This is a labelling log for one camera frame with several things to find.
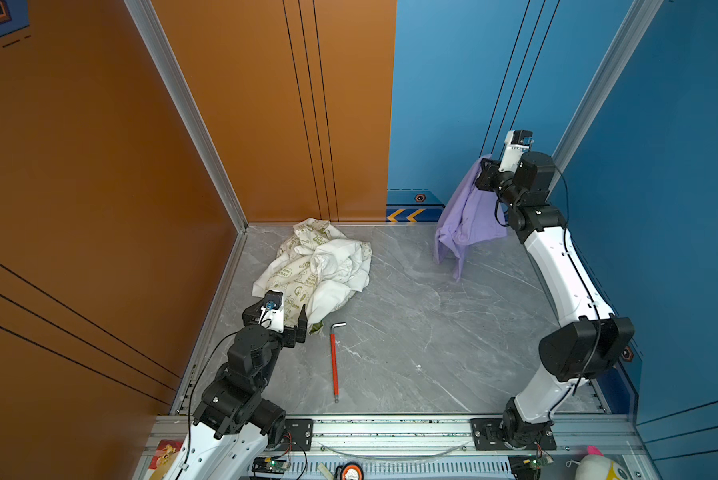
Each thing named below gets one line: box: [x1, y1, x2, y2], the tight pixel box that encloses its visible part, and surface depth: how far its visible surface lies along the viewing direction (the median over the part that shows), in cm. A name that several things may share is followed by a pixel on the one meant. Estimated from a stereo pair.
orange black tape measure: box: [340, 462, 365, 480], surface depth 67 cm
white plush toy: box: [574, 445, 632, 480], surface depth 65 cm
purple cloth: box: [434, 154, 507, 283], surface depth 83 cm
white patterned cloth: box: [252, 218, 373, 335], surface depth 95 cm
